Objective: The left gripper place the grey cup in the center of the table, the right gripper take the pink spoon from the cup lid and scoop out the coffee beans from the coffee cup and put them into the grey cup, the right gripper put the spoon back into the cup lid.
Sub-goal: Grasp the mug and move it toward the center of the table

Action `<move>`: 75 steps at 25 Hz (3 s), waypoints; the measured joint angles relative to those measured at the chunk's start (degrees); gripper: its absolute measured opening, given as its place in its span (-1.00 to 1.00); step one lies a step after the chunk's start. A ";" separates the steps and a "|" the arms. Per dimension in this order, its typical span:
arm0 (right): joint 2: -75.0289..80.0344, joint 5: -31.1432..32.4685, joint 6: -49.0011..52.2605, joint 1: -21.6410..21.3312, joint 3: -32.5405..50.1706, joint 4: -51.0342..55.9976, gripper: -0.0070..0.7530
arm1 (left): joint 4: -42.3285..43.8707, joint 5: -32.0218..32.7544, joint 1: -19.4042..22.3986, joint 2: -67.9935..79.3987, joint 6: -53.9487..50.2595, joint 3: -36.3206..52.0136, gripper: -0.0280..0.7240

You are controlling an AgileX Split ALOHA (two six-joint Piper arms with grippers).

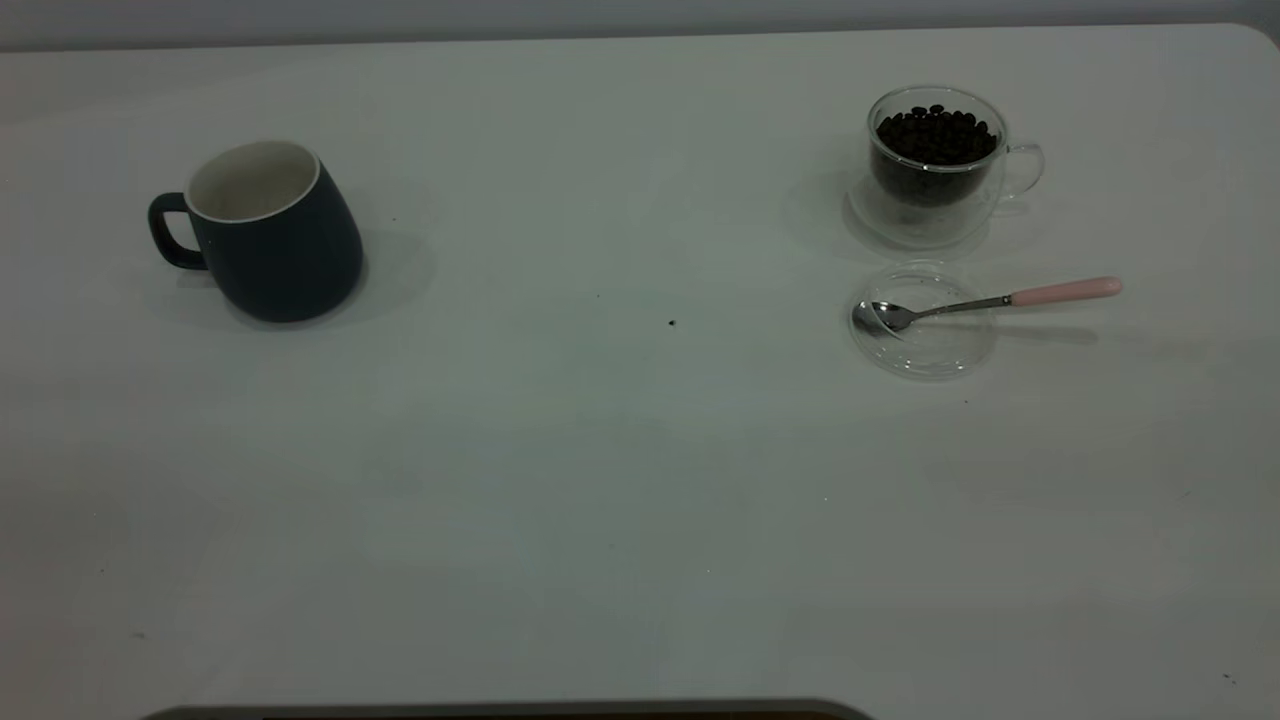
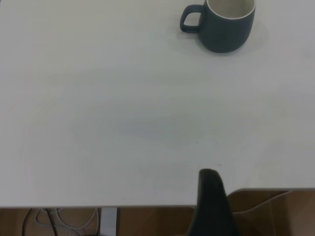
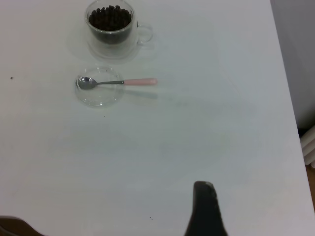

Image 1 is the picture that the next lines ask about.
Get clear glass lid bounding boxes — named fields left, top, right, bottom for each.
left=848, top=262, right=999, bottom=379

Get dark blue ceramic mug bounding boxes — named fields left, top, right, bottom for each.
left=148, top=140, right=366, bottom=324

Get dark coffee beans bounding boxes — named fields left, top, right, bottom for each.
left=872, top=104, right=1001, bottom=208

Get metal spoon with pink handle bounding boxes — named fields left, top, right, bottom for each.
left=852, top=277, right=1123, bottom=336

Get clear double-wall glass cup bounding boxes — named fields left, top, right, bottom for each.
left=848, top=85, right=1046, bottom=249

